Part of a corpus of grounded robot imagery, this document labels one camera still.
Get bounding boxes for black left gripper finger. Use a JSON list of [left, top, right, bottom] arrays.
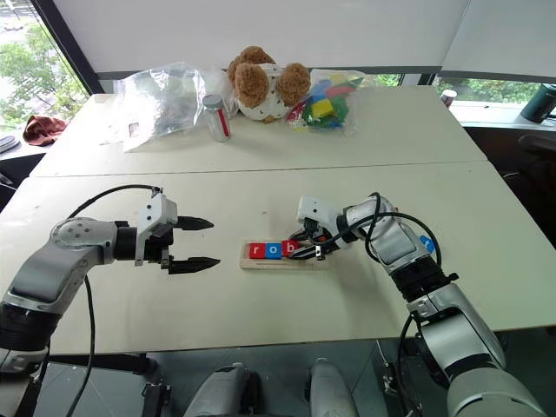
[[175, 215, 215, 232], [168, 256, 222, 276]]

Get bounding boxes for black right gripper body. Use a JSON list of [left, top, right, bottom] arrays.
[[299, 217, 341, 262]]

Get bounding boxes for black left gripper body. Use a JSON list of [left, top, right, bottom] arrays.
[[144, 216, 182, 275]]

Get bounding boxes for wooden tray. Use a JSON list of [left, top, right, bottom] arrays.
[[239, 240, 336, 272]]

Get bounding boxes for grey rounded robot leg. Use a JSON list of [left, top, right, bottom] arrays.
[[305, 357, 362, 417], [183, 363, 262, 417]]

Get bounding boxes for bag of coloured blocks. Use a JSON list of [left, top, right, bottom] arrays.
[[285, 70, 375, 136]]

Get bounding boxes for clear bottle with grey cap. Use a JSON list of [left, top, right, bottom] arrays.
[[201, 93, 233, 143]]

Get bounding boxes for clear plastic bag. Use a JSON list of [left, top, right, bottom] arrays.
[[114, 62, 238, 154]]

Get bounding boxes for brown and white plush toy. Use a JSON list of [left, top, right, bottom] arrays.
[[227, 44, 313, 126]]

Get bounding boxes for dark red cloth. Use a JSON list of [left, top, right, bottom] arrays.
[[22, 114, 70, 148]]

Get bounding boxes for wide white roller blind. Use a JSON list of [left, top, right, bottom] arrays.
[[50, 0, 473, 74]]

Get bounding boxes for black chair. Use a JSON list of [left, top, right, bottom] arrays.
[[499, 133, 556, 244]]

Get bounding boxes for dark green tumbler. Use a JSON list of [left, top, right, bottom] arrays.
[[520, 83, 556, 123]]

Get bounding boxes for narrow white roller blind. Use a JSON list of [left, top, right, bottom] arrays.
[[439, 0, 556, 83]]

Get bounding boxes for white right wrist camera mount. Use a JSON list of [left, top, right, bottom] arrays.
[[296, 195, 345, 239]]

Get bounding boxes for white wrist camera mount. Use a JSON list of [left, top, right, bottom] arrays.
[[296, 195, 345, 239], [134, 191, 180, 267]]

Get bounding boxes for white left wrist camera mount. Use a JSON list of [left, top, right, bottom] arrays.
[[134, 191, 180, 267]]

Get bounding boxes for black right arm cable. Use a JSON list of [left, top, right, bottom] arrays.
[[320, 191, 445, 417]]

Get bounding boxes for black table frame bar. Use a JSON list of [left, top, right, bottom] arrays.
[[46, 353, 151, 375]]

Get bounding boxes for black window frame post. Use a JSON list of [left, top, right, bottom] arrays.
[[30, 0, 115, 96]]

